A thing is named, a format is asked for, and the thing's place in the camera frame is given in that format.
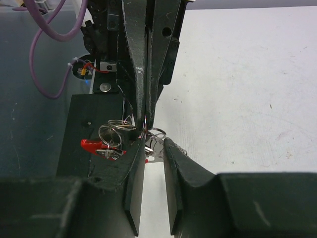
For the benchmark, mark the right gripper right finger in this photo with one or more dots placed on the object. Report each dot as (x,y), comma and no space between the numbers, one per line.
(237,205)

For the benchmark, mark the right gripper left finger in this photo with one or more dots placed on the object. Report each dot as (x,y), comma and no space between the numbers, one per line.
(70,207)

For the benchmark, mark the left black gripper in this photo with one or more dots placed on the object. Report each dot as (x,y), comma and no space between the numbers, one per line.
(142,41)

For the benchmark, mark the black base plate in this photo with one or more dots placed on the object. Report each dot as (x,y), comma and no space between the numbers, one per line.
(87,113)

